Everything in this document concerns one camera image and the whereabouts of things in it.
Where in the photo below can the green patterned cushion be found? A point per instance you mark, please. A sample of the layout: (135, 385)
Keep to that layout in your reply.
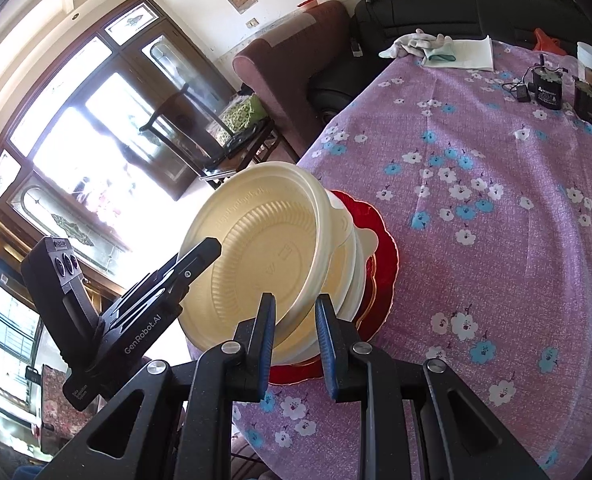
(241, 112)

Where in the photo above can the brown armchair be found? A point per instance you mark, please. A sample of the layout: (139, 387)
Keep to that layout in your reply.
(286, 70)

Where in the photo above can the black cylindrical device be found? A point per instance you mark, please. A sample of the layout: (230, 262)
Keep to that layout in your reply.
(549, 90)
(588, 102)

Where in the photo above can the purple floral tablecloth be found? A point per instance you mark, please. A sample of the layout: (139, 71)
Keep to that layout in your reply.
(475, 260)

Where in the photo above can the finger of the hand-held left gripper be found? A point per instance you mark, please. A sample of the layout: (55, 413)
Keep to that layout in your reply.
(196, 260)

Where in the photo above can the red paper slip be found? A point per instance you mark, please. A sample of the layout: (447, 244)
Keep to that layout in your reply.
(308, 3)

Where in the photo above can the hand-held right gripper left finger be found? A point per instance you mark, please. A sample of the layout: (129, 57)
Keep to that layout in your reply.
(266, 350)

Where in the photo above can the red plastic plate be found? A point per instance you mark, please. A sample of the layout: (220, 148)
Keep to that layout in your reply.
(380, 270)

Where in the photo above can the wall switch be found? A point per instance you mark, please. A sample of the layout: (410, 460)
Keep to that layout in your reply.
(252, 22)

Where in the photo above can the wooden glass door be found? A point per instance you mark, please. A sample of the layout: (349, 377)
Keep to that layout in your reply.
(131, 62)

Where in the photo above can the black power adapter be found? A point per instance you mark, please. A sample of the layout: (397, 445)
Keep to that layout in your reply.
(523, 94)

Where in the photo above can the white paper booklet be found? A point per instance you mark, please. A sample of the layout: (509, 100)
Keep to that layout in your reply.
(470, 55)

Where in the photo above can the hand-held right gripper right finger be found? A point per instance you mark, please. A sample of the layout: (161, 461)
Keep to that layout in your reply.
(328, 355)

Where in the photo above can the cream bowl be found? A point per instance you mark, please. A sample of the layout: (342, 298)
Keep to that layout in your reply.
(359, 270)
(256, 240)

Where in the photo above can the dark wooden chair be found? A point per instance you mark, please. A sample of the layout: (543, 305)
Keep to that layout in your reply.
(168, 110)

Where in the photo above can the orange plastic bag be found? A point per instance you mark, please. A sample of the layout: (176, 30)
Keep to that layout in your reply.
(545, 40)

